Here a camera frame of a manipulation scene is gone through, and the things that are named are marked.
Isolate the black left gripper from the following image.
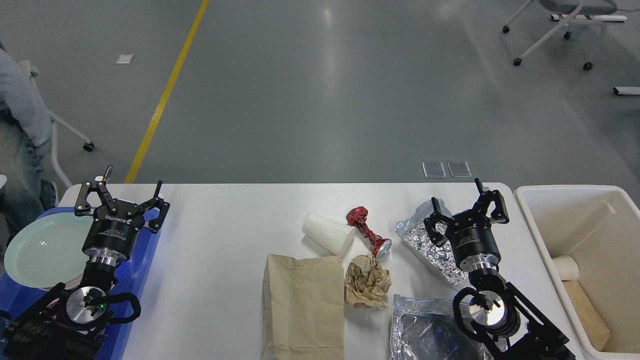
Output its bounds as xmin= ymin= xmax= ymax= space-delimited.
xmin=74 ymin=166 xmax=171 ymax=266

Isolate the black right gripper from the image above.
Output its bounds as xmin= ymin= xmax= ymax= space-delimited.
xmin=423 ymin=178 xmax=510 ymax=272

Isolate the mint green plate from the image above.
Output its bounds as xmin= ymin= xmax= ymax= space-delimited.
xmin=4 ymin=212 xmax=93 ymax=289

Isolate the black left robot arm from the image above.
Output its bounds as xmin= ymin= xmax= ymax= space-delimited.
xmin=1 ymin=166 xmax=170 ymax=360

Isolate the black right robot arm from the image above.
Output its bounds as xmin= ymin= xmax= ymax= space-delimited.
xmin=423 ymin=178 xmax=576 ymax=360

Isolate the crumpled aluminium foil sheet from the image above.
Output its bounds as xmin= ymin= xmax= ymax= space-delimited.
xmin=395 ymin=200 xmax=470 ymax=291

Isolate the pink plate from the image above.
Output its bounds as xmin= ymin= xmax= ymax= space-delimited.
xmin=39 ymin=271 xmax=83 ymax=291

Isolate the paper cup in bin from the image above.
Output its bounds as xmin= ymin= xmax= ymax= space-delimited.
xmin=551 ymin=255 xmax=580 ymax=281

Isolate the aluminium foil tray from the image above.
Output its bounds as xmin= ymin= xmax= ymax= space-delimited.
xmin=390 ymin=294 xmax=493 ymax=360

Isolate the crushed red can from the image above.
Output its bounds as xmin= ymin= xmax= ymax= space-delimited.
xmin=346 ymin=206 xmax=393 ymax=260

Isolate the crumpled brown paper ball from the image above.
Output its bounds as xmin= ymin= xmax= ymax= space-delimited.
xmin=343 ymin=254 xmax=393 ymax=310

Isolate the seated person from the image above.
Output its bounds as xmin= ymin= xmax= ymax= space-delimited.
xmin=0 ymin=47 xmax=58 ymax=244

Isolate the beige plastic bin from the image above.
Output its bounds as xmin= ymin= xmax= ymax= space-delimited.
xmin=514 ymin=185 xmax=640 ymax=360

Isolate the white paper cup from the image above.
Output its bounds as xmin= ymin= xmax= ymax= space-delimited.
xmin=302 ymin=213 xmax=356 ymax=257

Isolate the white chair left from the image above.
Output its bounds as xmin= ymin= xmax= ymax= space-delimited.
xmin=18 ymin=60 xmax=95 ymax=189

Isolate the flat brown paper bag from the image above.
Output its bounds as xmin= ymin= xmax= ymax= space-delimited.
xmin=260 ymin=254 xmax=345 ymax=360

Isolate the white floor bar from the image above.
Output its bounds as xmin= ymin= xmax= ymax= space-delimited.
xmin=550 ymin=14 xmax=627 ymax=23
xmin=612 ymin=86 xmax=640 ymax=96

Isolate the white floor bar far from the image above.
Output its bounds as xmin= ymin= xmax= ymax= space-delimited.
xmin=550 ymin=14 xmax=627 ymax=23

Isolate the white office chair right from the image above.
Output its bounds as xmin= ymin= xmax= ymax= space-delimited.
xmin=512 ymin=0 xmax=618 ymax=71

